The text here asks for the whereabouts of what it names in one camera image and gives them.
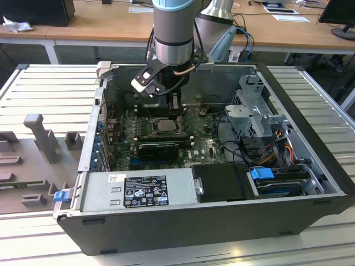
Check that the silver square CPU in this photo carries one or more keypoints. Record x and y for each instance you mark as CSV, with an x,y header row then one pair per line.
x,y
164,125

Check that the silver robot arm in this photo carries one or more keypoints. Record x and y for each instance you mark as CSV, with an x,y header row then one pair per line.
x,y
173,33

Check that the black RAM slot bank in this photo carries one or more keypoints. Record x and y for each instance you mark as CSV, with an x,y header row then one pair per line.
x,y
166,138
152,110

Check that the CPU socket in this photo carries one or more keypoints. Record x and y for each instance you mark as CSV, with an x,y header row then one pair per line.
x,y
153,128

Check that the coin cell battery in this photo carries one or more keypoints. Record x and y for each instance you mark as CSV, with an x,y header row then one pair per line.
x,y
202,111

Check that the pale blue teach pendant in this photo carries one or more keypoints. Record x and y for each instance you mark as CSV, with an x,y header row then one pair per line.
x,y
224,44

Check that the grey case release latch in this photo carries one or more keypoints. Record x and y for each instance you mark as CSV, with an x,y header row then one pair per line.
x,y
103,69

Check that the white power adapter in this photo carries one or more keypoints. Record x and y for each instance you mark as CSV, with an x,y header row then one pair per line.
x,y
234,56

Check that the green motherboard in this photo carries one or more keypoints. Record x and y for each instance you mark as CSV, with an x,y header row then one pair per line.
x,y
199,144

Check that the black graphics card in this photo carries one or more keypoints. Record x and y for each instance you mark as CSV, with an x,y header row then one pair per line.
x,y
158,152

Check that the wooden desk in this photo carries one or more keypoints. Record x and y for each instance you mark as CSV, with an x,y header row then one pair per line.
x,y
111,25

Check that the silver metal drive cage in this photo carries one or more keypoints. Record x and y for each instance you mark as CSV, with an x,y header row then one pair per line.
x,y
249,116

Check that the silver power supply unit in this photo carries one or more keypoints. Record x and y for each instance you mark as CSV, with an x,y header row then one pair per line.
x,y
97,191

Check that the black computer box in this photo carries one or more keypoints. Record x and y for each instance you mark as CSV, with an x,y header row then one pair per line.
x,y
36,12

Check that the black open PC case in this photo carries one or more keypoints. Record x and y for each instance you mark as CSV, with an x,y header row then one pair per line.
x,y
194,232

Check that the hard disk drive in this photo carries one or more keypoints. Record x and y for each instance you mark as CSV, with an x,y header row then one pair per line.
x,y
280,189

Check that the blue case latch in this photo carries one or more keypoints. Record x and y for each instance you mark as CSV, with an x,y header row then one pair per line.
x,y
60,196

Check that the grey parts rack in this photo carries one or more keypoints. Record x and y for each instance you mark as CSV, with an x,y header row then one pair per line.
x,y
36,171

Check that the crumpled white paper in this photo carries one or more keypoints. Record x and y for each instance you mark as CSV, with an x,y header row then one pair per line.
x,y
16,25

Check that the black computer monitor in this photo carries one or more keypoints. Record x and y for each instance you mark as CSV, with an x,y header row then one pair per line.
x,y
337,11

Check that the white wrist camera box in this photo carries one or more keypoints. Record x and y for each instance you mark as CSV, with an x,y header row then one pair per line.
x,y
137,85

